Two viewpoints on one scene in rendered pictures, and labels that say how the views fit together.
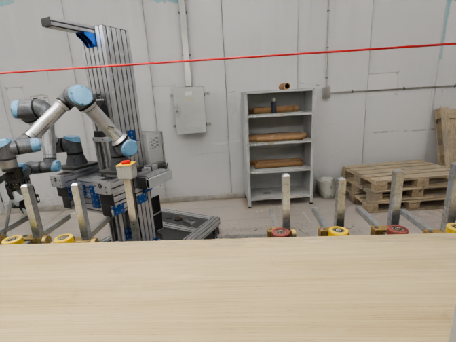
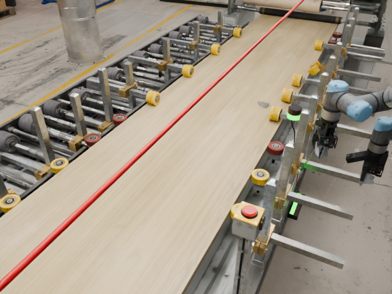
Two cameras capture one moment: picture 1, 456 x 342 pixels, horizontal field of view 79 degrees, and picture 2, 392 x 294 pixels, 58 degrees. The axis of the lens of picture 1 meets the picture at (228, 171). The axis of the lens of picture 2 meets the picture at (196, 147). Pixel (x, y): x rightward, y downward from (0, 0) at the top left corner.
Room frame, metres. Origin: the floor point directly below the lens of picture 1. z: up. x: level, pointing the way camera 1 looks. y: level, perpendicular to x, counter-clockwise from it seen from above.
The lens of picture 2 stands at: (1.40, -0.22, 1.93)
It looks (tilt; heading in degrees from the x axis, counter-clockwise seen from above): 35 degrees down; 113
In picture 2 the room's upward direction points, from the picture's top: straight up
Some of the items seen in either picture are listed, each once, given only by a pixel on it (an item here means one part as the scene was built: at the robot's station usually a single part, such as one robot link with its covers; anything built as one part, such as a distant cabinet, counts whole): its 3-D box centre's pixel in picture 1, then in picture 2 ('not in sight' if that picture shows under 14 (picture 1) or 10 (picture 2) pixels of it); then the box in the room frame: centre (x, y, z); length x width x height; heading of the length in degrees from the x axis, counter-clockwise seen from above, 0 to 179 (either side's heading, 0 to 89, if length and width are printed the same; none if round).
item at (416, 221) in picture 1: (425, 228); not in sight; (1.27, -0.98, 0.80); 0.43 x 0.03 x 0.04; 176
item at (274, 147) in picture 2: not in sight; (274, 153); (1.21, 1.28, 0.85); 0.08 x 0.08 x 0.11
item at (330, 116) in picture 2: (9, 163); (332, 113); (1.43, 1.14, 1.22); 0.08 x 0.08 x 0.05
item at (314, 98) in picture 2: not in sight; (306, 135); (1.33, 1.48, 0.88); 0.03 x 0.03 x 0.48; 86
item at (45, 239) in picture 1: (36, 240); (281, 195); (1.31, 1.01, 0.84); 0.13 x 0.06 x 0.05; 86
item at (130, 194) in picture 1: (135, 221); (240, 277); (1.27, 0.47, 0.93); 0.05 x 0.04 x 0.45; 86
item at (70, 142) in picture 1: (72, 143); not in sight; (2.20, 1.22, 1.21); 0.13 x 0.12 x 0.14; 99
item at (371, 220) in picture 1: (374, 224); not in sight; (1.28, -0.73, 0.83); 0.43 x 0.03 x 0.04; 176
